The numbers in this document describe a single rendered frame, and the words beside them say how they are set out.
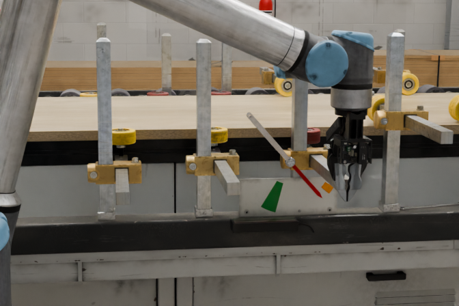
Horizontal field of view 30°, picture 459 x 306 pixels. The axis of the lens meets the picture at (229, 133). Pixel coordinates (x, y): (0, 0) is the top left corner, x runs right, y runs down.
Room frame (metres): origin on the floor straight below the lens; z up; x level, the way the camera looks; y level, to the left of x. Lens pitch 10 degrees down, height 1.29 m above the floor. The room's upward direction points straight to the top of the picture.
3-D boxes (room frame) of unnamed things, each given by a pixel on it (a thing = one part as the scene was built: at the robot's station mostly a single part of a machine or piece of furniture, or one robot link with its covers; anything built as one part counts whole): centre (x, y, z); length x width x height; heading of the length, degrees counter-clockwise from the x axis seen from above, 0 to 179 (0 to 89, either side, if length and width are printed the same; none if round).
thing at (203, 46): (2.17, 0.07, 0.92); 0.04 x 0.04 x 0.48; 8
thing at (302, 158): (2.20, -0.20, 0.85); 0.14 x 0.06 x 0.05; 98
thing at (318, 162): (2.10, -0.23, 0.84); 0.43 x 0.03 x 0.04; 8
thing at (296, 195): (2.17, -0.15, 0.75); 0.26 x 0.01 x 0.10; 98
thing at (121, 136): (2.27, 0.29, 0.85); 0.08 x 0.08 x 0.11
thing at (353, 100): (1.86, -0.27, 1.05); 0.10 x 0.09 x 0.05; 98
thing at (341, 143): (1.85, -0.27, 0.97); 0.09 x 0.08 x 0.12; 8
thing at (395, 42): (2.23, -0.43, 0.93); 0.04 x 0.04 x 0.48; 8
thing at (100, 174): (2.14, 0.29, 0.82); 0.14 x 0.06 x 0.05; 98
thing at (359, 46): (1.86, -0.26, 1.14); 0.10 x 0.09 x 0.12; 103
